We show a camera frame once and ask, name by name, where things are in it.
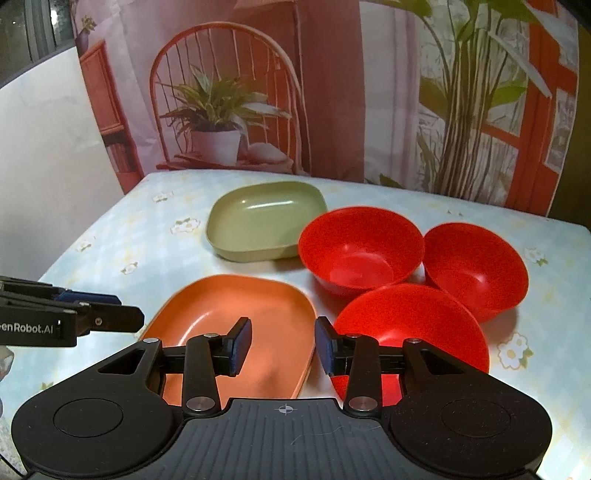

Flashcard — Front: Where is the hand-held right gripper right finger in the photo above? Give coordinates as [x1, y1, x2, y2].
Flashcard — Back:
[314, 316, 486, 415]

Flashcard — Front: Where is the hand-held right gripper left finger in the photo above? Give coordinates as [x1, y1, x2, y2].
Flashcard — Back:
[97, 316, 254, 415]

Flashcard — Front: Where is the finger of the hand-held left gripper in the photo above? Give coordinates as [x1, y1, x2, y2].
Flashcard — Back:
[55, 301, 145, 337]
[0, 276, 123, 307]

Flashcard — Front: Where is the orange plate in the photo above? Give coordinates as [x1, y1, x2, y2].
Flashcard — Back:
[139, 274, 317, 408]

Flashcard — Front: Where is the red bowl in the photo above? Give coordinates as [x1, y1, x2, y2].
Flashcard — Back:
[332, 282, 490, 407]
[423, 222, 529, 323]
[298, 207, 426, 298]

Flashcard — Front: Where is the green plate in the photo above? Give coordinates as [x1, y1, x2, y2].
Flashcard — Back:
[206, 181, 328, 264]

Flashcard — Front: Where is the floral checked tablecloth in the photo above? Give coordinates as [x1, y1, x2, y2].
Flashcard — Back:
[0, 171, 591, 480]

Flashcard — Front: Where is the dark window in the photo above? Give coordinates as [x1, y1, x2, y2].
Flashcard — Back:
[0, 0, 75, 85]

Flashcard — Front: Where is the printed wall backdrop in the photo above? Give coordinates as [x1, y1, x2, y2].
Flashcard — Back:
[69, 0, 581, 217]

